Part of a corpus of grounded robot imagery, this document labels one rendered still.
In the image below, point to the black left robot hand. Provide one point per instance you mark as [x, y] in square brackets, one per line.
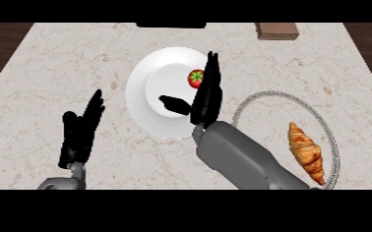
[81, 133]

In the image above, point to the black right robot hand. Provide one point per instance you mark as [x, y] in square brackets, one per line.
[209, 95]

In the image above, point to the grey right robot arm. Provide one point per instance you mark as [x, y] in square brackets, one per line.
[243, 160]

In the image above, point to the golden brown croissant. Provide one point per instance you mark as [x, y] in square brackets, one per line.
[306, 152]

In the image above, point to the brown wooden block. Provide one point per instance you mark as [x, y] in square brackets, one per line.
[277, 31]

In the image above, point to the white round plate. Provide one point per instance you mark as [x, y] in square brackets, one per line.
[163, 91]

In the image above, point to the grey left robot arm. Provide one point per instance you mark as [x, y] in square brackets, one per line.
[69, 179]

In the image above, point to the black appliance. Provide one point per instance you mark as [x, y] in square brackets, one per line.
[171, 25]

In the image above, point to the red tomato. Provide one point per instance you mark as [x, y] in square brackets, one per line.
[196, 78]

